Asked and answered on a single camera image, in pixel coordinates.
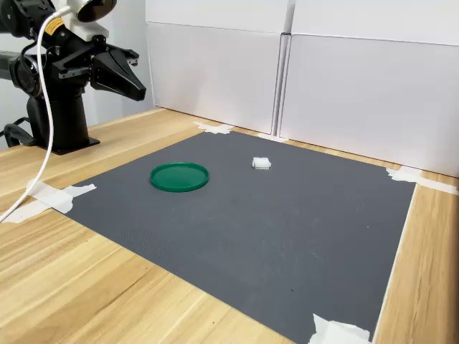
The round green lid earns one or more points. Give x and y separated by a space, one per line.
179 177

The white camera box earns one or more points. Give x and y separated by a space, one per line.
84 27

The small white plastic terminal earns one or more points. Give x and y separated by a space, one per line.
261 164

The dark grey mat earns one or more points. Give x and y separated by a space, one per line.
251 233

